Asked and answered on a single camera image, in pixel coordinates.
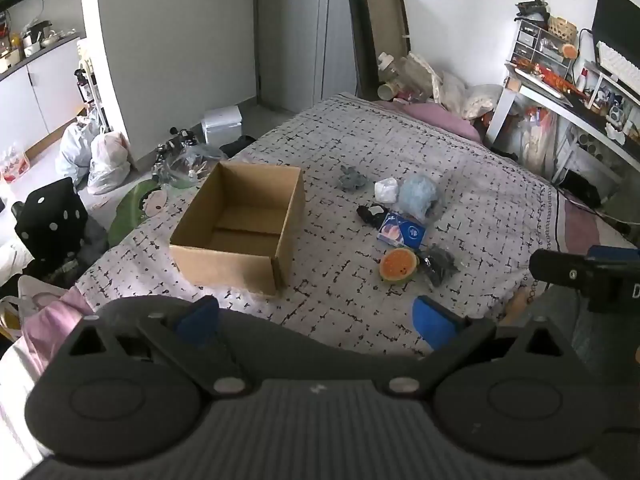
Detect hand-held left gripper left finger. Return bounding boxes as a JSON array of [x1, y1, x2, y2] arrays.
[[44, 296, 254, 401]]

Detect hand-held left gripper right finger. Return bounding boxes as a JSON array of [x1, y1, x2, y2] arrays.
[[384, 296, 581, 401]]

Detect half orange fruit toy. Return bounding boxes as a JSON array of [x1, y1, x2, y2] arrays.
[[379, 248, 418, 284]]

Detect brown cardboard box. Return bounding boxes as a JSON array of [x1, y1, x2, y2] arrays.
[[169, 161, 306, 297]]

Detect white soft item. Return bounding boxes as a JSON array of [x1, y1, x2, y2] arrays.
[[374, 178, 400, 204]]

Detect denim plush toy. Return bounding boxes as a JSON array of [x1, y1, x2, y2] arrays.
[[339, 165, 366, 192]]

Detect small black soft item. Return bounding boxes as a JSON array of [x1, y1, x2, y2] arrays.
[[356, 204, 389, 226]]

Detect grey cloth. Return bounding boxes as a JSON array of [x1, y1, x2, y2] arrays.
[[525, 284, 640, 366]]

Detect black item in clear bag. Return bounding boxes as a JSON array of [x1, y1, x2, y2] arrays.
[[419, 245, 460, 288]]

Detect blue and white packet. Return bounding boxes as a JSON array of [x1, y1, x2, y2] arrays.
[[377, 212, 427, 250]]

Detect light blue fluffy bagged item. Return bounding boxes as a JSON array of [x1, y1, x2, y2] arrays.
[[397, 174, 446, 222]]

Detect green leaf cartoon rug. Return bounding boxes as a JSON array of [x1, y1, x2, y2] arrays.
[[107, 179, 170, 247]]

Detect pink cloth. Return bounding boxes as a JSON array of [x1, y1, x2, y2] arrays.
[[19, 280, 96, 376]]

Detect clear plastic bag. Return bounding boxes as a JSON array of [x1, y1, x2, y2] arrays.
[[159, 142, 228, 190]]

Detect white desk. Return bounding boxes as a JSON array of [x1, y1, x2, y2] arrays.
[[486, 62, 640, 166]]

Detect black polka dot bag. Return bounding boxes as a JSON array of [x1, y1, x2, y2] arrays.
[[12, 177, 109, 283]]

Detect white tote bag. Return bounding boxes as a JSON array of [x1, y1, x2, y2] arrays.
[[0, 275, 53, 347]]

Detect small black floor items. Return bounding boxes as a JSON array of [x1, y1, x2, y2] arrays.
[[154, 126, 197, 163]]

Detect black clothes pile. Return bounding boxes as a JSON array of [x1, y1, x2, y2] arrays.
[[219, 134, 259, 159]]

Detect white and pink plastic bag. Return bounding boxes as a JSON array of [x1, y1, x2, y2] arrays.
[[87, 131, 132, 196]]

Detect white storage box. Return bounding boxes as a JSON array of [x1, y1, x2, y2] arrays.
[[201, 106, 244, 146]]

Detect grey plastic bag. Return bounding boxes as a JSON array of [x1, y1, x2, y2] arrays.
[[55, 116, 102, 182]]

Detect white keyboard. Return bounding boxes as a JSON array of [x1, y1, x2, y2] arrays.
[[596, 40, 640, 88]]

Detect cream cloth pile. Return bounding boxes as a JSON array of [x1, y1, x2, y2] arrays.
[[397, 52, 503, 121]]

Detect desktop drawer organizer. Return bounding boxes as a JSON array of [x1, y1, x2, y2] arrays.
[[509, 16, 581, 78]]

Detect red snack packet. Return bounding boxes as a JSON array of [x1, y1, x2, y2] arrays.
[[0, 146, 32, 184]]

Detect wicker basket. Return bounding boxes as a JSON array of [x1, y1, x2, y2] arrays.
[[548, 16, 579, 42]]

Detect white rolling cart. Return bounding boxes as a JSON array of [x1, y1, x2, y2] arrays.
[[75, 39, 110, 128]]

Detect black monitor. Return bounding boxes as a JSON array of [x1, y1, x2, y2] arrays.
[[591, 0, 640, 58]]

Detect clear plastic bottle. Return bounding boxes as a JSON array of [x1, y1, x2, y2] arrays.
[[377, 52, 402, 86]]

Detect white kitchen cabinet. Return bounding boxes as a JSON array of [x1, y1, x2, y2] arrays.
[[0, 34, 87, 148]]

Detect leaning black panel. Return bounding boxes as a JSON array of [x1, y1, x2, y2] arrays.
[[348, 0, 382, 102]]

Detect leaning cardboard sheet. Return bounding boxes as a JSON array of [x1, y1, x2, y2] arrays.
[[362, 0, 412, 102]]

